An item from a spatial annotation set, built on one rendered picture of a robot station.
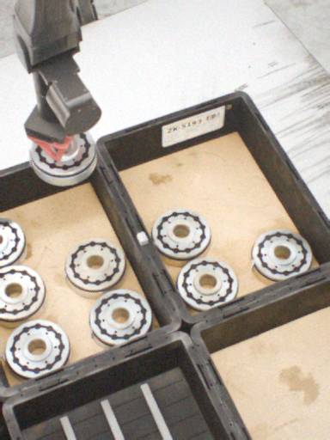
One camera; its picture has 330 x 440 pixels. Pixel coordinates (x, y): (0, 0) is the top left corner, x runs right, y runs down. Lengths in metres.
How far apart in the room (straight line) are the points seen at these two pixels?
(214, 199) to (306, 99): 0.43
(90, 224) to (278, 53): 0.68
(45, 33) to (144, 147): 0.53
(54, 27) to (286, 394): 0.68
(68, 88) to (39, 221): 0.45
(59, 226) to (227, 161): 0.34
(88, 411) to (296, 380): 0.33
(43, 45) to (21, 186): 0.45
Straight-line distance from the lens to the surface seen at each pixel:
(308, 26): 3.12
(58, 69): 1.24
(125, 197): 1.51
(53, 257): 1.57
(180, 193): 1.63
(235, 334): 1.46
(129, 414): 1.44
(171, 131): 1.63
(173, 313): 1.39
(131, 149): 1.63
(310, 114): 1.94
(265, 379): 1.47
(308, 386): 1.47
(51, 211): 1.62
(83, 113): 1.22
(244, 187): 1.65
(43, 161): 1.42
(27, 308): 1.50
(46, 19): 1.13
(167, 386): 1.45
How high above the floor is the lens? 2.17
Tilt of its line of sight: 57 degrees down
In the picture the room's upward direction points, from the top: straight up
